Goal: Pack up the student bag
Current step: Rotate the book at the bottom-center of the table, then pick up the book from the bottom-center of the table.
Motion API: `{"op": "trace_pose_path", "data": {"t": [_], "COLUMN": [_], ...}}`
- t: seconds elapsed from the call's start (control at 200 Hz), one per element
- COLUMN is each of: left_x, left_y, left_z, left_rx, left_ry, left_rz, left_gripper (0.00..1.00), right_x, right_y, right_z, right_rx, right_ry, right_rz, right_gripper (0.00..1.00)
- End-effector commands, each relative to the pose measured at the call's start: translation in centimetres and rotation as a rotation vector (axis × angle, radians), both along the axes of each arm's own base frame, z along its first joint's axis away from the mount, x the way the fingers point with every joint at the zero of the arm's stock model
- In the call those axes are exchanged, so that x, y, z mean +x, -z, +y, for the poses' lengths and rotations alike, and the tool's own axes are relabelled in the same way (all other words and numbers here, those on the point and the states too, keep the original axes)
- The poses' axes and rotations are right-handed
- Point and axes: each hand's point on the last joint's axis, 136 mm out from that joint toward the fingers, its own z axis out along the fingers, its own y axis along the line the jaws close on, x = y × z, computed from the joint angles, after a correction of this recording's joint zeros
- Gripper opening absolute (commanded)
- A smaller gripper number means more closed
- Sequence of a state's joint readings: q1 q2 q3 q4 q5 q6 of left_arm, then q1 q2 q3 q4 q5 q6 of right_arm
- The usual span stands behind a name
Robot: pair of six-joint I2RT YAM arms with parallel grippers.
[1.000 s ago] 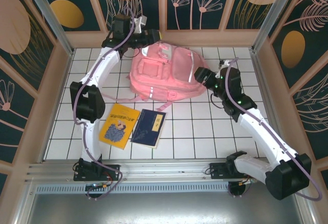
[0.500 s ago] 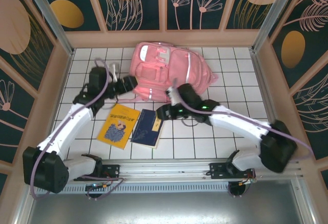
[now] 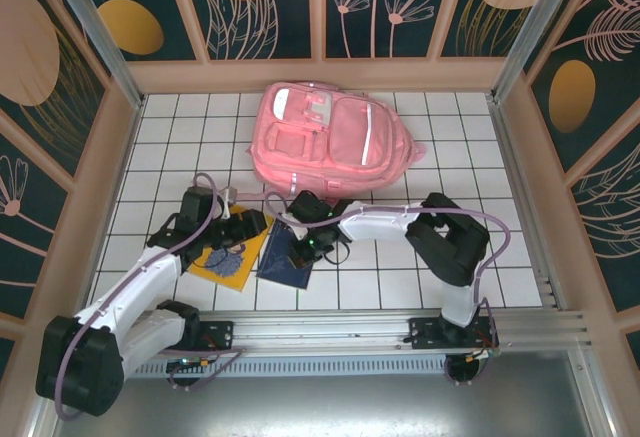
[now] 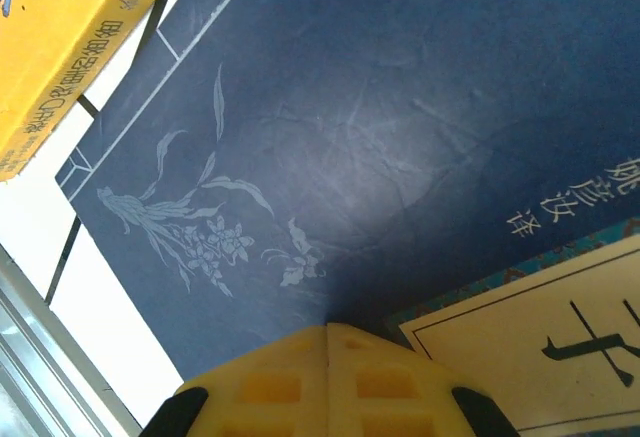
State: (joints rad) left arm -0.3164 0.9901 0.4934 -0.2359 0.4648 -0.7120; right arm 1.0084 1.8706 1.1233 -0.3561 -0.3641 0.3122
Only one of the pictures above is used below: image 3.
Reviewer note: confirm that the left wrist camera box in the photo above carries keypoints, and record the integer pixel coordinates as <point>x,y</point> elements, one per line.
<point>230,202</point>

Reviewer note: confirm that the aluminium corner post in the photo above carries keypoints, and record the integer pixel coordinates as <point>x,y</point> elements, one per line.
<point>540,22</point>
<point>100,32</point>

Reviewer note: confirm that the yellow book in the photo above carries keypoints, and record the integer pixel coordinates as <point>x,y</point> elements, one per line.
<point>235,269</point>

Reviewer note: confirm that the dark blue book narrow label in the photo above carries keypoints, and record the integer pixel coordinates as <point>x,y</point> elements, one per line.
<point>280,267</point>

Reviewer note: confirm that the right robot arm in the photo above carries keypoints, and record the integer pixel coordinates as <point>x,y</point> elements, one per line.
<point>450,242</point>

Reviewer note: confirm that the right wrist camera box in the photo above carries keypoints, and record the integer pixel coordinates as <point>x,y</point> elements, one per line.
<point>292,227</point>

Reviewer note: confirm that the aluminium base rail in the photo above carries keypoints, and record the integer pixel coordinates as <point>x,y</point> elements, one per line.
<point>320,327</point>

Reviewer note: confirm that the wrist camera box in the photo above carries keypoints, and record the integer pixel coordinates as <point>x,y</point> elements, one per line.
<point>230,202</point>
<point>292,227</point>

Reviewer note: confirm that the pink backpack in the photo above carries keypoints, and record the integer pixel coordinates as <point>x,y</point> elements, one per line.
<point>335,142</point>

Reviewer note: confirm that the grey metal sheet panel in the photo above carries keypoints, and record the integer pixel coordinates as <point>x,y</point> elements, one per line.
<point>320,407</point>

